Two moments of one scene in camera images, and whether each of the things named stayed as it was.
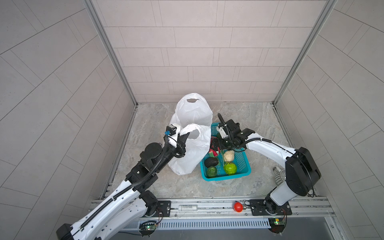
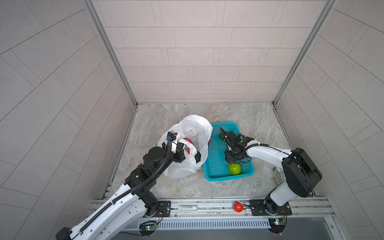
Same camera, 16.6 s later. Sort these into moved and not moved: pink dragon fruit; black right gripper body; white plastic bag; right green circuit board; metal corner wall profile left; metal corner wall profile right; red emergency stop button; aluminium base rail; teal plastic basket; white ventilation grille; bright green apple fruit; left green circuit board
Moved: bright green apple fruit; pink dragon fruit; black right gripper body; white plastic bag
Not moved: white ventilation grille; red emergency stop button; right green circuit board; metal corner wall profile right; teal plastic basket; left green circuit board; aluminium base rail; metal corner wall profile left
